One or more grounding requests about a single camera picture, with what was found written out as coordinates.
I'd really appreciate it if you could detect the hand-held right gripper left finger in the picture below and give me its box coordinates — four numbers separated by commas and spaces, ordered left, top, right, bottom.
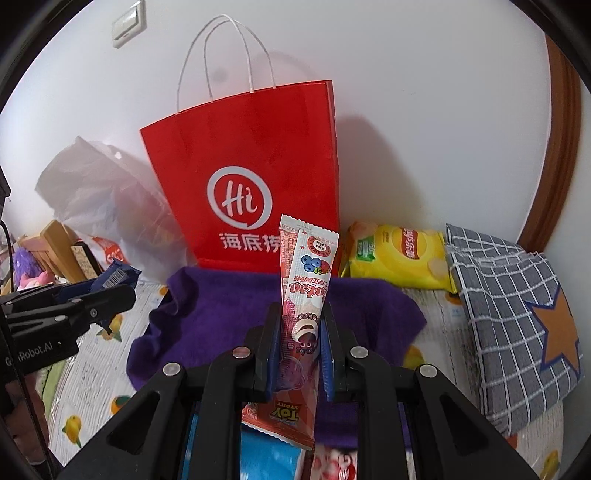
58, 302, 283, 480

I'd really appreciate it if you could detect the wooden box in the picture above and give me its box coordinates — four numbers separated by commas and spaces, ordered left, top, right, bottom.
21, 220, 105, 282

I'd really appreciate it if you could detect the white light switch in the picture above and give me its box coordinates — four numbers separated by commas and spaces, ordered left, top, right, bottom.
112, 0, 148, 48

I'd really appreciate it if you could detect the pink panda snack packet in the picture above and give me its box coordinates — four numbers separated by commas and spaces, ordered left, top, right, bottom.
309, 445, 361, 480

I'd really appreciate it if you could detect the purple plush toy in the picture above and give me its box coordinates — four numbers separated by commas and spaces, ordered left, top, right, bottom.
11, 247, 56, 289

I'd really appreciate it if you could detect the wooden door frame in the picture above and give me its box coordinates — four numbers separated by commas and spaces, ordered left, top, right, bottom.
517, 34, 583, 254

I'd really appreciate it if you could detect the small blue snack packet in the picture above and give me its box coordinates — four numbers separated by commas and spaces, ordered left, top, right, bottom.
90, 258, 141, 334

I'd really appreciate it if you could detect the yellow chip bag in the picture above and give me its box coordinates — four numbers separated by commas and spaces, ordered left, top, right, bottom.
339, 222, 460, 294

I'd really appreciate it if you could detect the white plastic bag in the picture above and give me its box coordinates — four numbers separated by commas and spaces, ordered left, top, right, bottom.
36, 135, 195, 282

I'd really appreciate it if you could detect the light blue box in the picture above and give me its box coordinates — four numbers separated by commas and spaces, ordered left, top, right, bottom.
182, 401, 305, 480

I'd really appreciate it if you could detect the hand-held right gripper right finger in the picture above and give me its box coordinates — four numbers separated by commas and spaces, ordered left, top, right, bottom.
321, 302, 541, 480

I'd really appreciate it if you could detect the purple cloth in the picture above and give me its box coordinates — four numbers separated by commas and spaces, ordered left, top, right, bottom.
127, 265, 428, 455

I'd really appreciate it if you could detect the grey checked cloth bag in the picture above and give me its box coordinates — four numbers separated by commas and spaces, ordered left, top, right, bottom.
444, 224, 583, 437

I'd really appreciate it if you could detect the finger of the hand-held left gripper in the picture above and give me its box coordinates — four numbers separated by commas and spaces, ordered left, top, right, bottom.
0, 279, 100, 309
0, 284, 137, 342

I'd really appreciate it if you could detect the long pink snack stick packet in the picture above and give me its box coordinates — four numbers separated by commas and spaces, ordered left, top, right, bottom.
241, 213, 340, 450

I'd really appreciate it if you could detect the red paper bag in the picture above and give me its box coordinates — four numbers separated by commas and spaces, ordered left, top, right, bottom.
140, 14, 340, 273

